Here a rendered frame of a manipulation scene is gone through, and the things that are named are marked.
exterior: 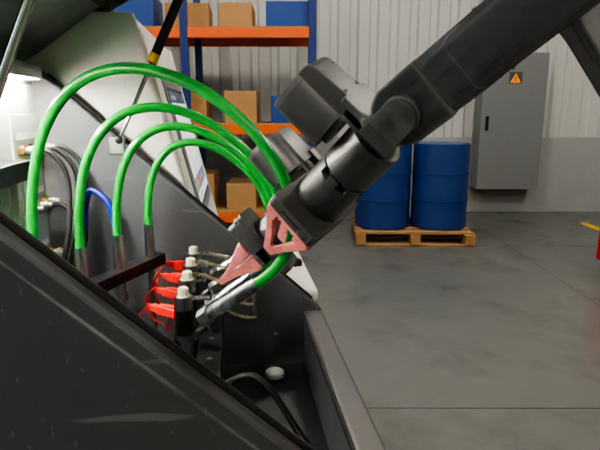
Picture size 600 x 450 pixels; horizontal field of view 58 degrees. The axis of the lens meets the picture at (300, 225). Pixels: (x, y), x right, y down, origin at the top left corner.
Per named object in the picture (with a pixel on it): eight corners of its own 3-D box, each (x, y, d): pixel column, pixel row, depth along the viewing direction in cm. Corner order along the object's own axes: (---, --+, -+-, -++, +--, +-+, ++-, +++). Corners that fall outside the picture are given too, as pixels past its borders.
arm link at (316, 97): (426, 120, 44) (450, 92, 51) (327, 21, 44) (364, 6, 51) (340, 202, 52) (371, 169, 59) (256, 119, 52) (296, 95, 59)
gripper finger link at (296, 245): (237, 237, 63) (277, 191, 57) (272, 213, 69) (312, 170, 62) (275, 280, 63) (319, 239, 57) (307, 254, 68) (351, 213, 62)
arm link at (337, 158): (395, 164, 50) (414, 143, 54) (342, 112, 50) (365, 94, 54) (351, 206, 54) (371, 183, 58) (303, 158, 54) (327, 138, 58)
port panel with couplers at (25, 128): (48, 296, 93) (29, 114, 87) (28, 297, 93) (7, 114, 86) (70, 274, 106) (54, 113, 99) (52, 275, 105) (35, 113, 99)
